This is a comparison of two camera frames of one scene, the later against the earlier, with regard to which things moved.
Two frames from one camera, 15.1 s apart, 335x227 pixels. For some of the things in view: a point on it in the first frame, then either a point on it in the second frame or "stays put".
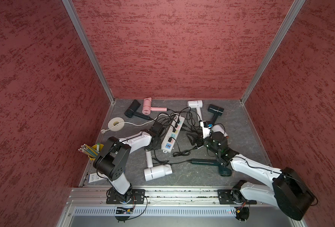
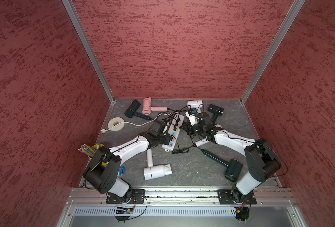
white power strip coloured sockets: x=172 y=133 stays put
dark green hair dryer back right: x=217 y=111 stays put
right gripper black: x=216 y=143 → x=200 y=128
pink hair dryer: x=147 y=108 stays put
